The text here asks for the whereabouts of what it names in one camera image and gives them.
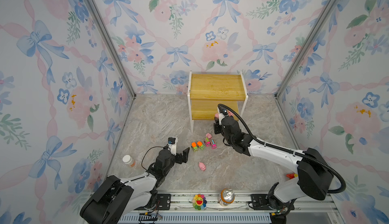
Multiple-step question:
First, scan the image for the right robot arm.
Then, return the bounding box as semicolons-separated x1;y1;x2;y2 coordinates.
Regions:
214;114;334;210

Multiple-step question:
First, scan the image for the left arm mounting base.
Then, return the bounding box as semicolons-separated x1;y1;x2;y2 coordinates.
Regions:
136;194;172;211

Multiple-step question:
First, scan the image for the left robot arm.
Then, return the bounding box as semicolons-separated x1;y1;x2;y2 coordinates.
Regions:
80;146;190;224

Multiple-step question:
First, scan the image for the right arm mounting base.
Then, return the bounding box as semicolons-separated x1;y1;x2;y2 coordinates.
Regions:
250;193;294;211

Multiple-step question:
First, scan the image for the left green orange toy truck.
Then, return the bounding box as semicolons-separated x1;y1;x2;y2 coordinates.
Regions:
191;142;199;152

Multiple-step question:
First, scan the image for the green orange toy truck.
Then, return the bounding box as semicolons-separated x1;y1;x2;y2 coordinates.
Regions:
197;141;205;150
191;142;199;152

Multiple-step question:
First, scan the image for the right green orange toy truck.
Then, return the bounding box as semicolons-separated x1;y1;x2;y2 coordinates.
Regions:
197;141;205;150

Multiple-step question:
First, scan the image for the pink truck blue top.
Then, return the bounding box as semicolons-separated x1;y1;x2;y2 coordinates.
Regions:
211;139;217;149

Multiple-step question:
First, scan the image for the pink truck green top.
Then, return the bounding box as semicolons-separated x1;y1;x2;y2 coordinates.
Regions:
204;137;211;147

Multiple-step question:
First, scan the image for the white capped pill bottle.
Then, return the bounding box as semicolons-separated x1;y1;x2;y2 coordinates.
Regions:
122;155;136;167

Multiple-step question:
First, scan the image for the rainbow smiling flower plush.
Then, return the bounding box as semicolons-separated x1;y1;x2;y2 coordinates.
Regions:
191;194;207;210

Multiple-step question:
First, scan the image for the orange metal can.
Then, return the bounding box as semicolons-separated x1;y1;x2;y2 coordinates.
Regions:
218;188;235;207

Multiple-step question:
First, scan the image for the small red toy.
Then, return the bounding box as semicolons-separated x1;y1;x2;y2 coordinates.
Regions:
286;173;298;179

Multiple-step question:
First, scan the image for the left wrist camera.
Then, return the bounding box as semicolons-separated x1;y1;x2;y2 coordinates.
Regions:
167;137;177;156

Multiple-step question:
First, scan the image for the wooden two-tier white-frame shelf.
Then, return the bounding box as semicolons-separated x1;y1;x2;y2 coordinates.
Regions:
187;72;248;132

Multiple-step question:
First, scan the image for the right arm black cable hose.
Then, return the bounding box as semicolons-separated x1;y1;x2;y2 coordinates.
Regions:
217;103;347;194

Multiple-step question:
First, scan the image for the aluminium mounting rail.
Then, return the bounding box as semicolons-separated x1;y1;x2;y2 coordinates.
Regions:
119;191;344;224

